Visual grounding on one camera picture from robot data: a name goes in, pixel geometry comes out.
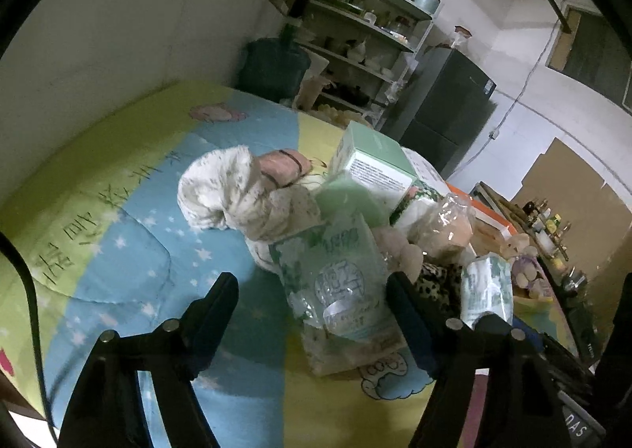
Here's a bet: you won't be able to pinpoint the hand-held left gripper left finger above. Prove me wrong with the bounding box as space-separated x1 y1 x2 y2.
56 273 240 448

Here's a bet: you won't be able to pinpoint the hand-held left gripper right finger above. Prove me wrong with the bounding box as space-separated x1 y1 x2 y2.
385 272 576 448

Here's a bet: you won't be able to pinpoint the large green printed tissue packet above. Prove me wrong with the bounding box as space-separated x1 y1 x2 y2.
269 214 410 377

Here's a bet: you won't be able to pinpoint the white plush rabbit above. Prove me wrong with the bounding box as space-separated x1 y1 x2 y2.
496 231 549 301

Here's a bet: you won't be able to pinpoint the cardboard box with orange rim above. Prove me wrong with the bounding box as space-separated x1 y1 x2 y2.
447 182 519 256

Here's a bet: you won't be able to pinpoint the pink towel black bands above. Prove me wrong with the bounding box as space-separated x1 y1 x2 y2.
257 148 317 189

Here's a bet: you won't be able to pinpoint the small green printed tissue packet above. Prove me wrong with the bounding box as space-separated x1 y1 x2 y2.
459 253 515 330

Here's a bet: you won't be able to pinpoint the clear plastic bag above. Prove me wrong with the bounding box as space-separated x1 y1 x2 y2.
410 194 477 261

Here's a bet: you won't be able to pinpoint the metal kettle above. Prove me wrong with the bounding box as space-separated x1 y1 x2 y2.
560 265 591 296

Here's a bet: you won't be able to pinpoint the floral printed tissue pack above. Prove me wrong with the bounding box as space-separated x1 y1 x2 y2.
390 182 445 227

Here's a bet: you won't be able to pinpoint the white floral cloth scrunchie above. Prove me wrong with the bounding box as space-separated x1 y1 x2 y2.
177 144 322 276

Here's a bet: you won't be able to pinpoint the green sponge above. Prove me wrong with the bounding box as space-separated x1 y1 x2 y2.
316 172 391 227

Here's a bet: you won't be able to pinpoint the wooden cutting board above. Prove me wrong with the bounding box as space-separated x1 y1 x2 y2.
474 182 527 232

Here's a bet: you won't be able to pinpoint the row of condiment bottles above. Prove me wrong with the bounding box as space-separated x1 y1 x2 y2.
523 199 571 271

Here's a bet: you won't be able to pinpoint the mint green tissue box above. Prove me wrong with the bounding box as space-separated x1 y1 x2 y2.
328 121 420 212

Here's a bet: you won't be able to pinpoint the cardboard sheets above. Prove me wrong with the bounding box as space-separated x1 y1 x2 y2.
511 137 632 261

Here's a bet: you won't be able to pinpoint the pile of yellow round cakes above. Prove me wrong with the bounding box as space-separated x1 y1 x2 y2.
316 103 369 127

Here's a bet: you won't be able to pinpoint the dark grey refrigerator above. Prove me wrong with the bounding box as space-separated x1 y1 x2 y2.
382 43 497 180

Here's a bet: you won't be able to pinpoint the large green water jug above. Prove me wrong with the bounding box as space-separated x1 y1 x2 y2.
240 36 312 106

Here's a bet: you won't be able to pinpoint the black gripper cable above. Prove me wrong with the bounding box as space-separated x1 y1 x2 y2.
0 230 55 431

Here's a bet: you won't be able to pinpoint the white wall cable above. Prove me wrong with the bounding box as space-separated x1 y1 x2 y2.
493 19 566 133

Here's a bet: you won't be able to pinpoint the window with frame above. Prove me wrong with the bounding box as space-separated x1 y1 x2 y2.
545 4 632 113

